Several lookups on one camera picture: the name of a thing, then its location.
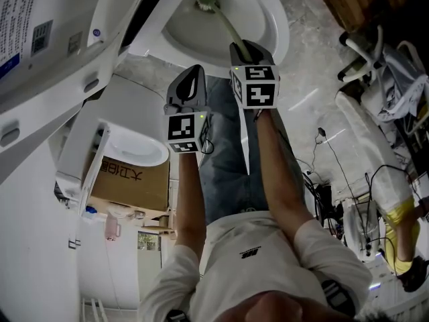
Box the person's right forearm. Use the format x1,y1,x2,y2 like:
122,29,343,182
256,107,316,244

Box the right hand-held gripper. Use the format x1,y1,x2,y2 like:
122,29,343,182
229,40,281,110

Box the long white wrapped bundle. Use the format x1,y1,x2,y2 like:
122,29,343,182
334,91,415,214

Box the person's blue jeans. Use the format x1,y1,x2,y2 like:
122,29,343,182
199,75,306,226

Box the pink bottle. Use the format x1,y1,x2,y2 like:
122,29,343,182
105,213,121,241

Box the brown cardboard box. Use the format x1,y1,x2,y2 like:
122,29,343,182
88,156,172,213

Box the person's white shirt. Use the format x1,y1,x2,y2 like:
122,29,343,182
139,209,375,322

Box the person's left forearm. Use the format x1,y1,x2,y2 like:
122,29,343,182
174,151,207,258

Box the wooden stool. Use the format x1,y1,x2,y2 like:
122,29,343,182
142,213,178,241

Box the black arm strap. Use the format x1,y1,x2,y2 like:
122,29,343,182
320,278,356,317

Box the grey clothing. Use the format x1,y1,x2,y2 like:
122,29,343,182
377,44,429,123

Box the dark wooden steps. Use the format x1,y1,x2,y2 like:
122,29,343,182
308,0,413,35

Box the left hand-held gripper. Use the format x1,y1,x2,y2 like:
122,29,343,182
163,64,214,154

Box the white office chair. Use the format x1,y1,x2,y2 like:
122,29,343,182
336,25,429,137

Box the white smart toilet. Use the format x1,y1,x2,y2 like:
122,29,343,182
0,0,291,186

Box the compact white toilet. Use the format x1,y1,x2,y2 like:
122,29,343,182
48,74,170,214

